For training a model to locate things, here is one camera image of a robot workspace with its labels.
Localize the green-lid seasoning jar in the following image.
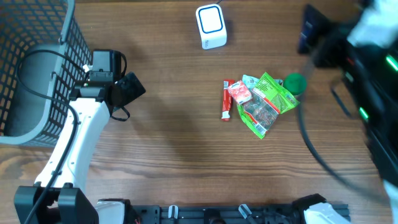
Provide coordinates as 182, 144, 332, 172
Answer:
282, 73, 307, 96

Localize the green clear snack bag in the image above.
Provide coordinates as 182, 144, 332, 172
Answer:
237, 73, 300, 139

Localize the light teal tissue packet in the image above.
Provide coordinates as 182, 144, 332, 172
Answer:
242, 75, 259, 90

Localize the red stick sachet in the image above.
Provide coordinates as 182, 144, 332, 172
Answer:
221, 80, 234, 121

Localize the red tissue pack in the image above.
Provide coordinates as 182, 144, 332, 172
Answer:
228, 80, 252, 105

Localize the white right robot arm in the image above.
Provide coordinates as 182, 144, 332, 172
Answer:
297, 1, 397, 220

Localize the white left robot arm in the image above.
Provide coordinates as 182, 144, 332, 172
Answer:
14, 50, 146, 223

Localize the white barcode scanner box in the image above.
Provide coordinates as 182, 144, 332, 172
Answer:
195, 4, 228, 50

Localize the grey plastic mesh basket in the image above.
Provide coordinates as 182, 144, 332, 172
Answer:
1, 0, 92, 147

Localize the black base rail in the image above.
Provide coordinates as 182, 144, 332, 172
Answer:
132, 204, 304, 224

